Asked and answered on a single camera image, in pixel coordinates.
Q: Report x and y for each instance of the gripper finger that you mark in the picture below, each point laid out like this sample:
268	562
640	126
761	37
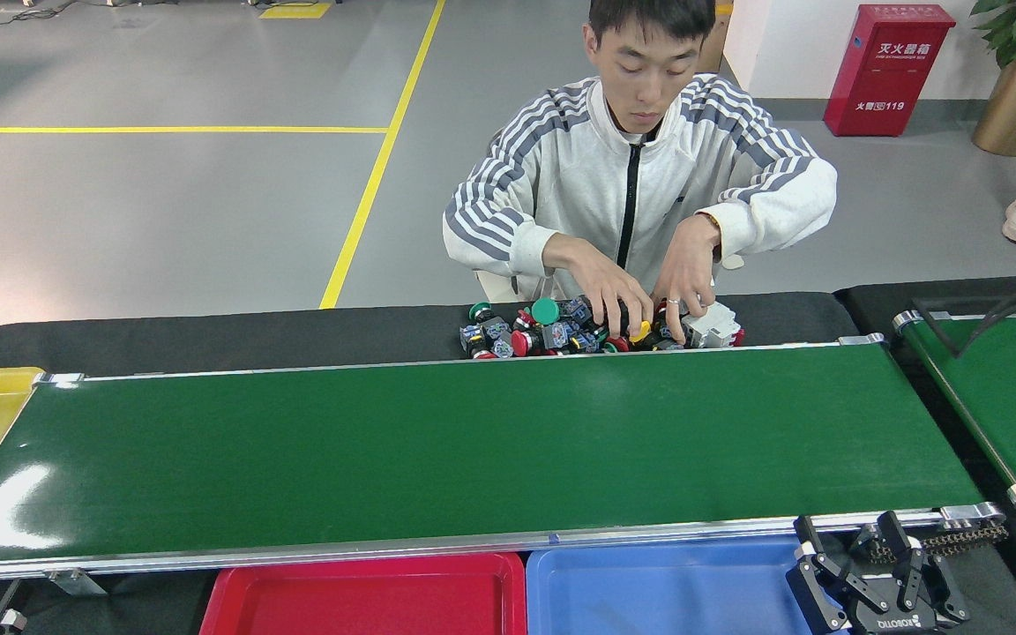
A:
12	623

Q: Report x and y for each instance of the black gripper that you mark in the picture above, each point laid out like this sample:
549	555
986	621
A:
900	624

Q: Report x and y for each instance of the yellow push button switch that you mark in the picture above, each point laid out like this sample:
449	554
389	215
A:
640	332

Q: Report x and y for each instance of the green push button switch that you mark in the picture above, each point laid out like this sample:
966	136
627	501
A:
545	310
577	310
586	342
479	310
555	336

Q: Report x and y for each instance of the blue plastic tray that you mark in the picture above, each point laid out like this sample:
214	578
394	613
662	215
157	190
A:
649	591

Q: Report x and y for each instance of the red plastic tray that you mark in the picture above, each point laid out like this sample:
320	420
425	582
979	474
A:
367	600

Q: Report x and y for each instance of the long green conveyor belt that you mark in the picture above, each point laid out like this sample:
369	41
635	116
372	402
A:
473	441

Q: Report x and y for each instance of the person's left hand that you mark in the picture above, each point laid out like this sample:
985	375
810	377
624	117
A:
689	273

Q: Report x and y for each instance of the person's right hand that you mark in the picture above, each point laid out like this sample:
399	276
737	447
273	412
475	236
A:
605	282

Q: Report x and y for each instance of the red fire extinguisher box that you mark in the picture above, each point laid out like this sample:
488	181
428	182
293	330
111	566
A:
887	70

